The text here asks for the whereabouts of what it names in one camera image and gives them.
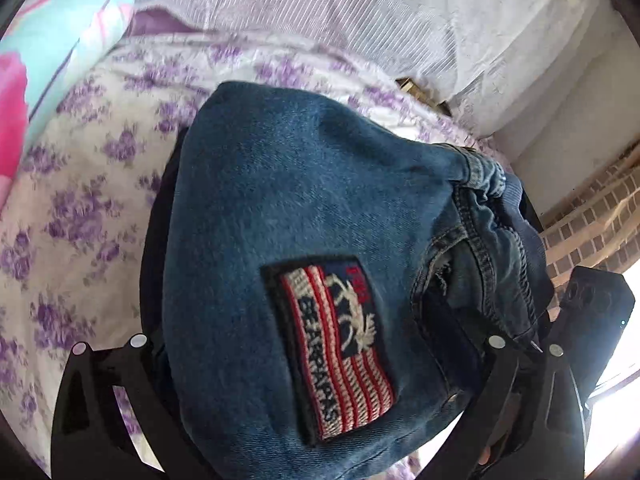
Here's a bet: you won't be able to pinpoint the colourful floral pillow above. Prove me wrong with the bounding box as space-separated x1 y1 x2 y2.
0 0 137 203

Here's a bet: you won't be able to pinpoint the purple floral bedsheet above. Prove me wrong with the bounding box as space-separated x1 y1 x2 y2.
0 30 501 480

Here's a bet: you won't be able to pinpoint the dark navy folded pants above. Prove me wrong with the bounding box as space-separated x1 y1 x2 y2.
140 127 557 413

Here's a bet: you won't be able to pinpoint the beige checked curtain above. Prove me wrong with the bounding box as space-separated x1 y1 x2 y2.
536 144 640 282

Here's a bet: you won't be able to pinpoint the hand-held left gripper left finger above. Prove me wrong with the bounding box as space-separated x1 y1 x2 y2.
50 332 217 480

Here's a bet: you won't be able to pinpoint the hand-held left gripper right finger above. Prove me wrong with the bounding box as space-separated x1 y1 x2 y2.
414 332 587 480

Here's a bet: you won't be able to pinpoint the blue denim pants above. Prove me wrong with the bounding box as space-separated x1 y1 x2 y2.
161 80 556 480

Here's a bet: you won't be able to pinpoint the purple cloth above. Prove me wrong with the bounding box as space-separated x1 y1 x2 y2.
127 6 203 38

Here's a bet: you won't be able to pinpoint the white lace drape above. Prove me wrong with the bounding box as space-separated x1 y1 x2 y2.
30 0 623 137

